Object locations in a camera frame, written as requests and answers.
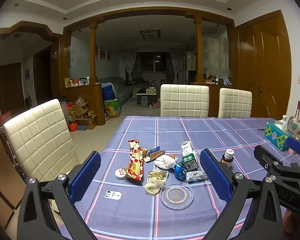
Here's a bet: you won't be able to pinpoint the cream crumpled wrapper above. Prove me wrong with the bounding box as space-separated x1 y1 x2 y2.
144 169 169 195

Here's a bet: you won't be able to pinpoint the white lace curtain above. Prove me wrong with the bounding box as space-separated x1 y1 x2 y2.
121 49 137 80
169 48 187 83

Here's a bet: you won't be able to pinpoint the silver foil wrapper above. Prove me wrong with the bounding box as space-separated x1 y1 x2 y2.
186 170 208 182

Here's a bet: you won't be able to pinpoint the blue bag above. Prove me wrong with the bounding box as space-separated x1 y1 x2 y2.
102 84 115 102

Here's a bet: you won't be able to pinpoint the red yellow snack wrapper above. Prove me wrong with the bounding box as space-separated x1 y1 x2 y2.
126 139 144 182

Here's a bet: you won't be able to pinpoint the grey sofa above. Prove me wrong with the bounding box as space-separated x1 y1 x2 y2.
99 76 140 105

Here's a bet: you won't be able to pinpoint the white crumpled tissue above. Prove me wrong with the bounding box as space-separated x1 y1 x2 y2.
154 155 175 169

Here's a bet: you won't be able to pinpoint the white round container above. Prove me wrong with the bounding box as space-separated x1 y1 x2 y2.
115 168 128 180

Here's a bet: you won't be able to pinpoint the brown medicine bottle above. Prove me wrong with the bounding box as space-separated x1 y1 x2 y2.
220 149 235 168

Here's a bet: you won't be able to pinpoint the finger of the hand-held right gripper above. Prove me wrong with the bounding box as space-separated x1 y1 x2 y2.
253 144 300 180
286 136 300 158

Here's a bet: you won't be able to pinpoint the wooden partition cabinet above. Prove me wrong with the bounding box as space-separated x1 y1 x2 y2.
65 83 107 128

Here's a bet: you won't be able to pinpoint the rectangular ceiling lamp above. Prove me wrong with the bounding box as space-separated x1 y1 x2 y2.
139 30 161 40

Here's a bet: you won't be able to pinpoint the green white milk carton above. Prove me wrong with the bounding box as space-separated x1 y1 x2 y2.
181 140 199 172

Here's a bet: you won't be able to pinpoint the blue foil wrapper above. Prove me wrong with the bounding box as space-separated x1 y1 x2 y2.
173 162 188 180

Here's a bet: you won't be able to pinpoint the beaded tissue box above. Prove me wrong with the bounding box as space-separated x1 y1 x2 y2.
265 120 294 152

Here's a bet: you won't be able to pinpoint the clear glass bottle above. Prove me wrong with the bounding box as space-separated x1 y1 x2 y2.
287 115 300 137

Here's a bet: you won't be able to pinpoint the wall pictures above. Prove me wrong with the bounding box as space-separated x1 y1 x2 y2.
97 47 112 60

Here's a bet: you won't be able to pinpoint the colourful printed bag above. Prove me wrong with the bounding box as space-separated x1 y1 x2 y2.
104 98 121 118

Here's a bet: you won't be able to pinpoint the blue plaid tablecloth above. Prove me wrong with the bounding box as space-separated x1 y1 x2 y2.
74 115 300 240

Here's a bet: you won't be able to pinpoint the cream quilted dining chair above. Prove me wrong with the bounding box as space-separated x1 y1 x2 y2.
218 88 252 118
3 99 80 183
160 84 210 118

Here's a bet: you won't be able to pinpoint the dark coffee table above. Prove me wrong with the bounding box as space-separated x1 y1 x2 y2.
136 87 160 105

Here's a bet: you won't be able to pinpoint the wooden archway with columns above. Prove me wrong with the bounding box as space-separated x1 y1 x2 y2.
59 7 237 93

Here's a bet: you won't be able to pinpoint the clear round plastic dish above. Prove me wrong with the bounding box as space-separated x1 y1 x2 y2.
160 182 194 210

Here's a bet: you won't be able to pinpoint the dark window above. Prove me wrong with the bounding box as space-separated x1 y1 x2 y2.
140 52 170 73

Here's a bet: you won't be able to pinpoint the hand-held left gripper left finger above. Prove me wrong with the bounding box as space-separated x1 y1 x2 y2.
16 151 102 240

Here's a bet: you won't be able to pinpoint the wooden side counter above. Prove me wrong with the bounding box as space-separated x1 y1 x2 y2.
190 75 234 92

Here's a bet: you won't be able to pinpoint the row of bottles and jars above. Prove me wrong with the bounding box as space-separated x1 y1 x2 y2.
64 76 90 88

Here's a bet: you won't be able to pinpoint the wooden double door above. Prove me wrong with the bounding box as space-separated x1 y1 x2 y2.
236 10 292 120

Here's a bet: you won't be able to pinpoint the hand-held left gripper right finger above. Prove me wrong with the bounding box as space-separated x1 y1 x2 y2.
199 148 284 240

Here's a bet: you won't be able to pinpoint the torn blue cardboard box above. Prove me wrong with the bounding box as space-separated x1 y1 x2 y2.
141 145 166 163

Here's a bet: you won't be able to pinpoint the dark wooden door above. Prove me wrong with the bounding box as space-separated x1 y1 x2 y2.
0 64 24 115

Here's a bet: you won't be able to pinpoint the open cardboard box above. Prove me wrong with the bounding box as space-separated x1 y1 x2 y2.
69 99 89 117
76 114 98 130

